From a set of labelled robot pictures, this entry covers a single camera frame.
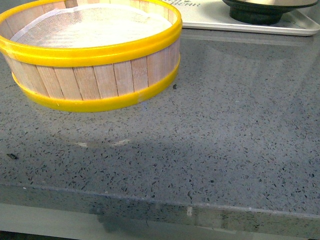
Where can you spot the tan plate black rim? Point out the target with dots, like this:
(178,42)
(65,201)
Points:
(264,12)

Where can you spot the cream rectangular tray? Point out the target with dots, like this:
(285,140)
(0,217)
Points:
(215,15)

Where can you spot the bamboo steamer yellow bands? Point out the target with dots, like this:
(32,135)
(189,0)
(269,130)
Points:
(94,79)

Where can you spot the white steamer liner cloth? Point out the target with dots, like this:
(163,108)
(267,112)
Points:
(91,25)

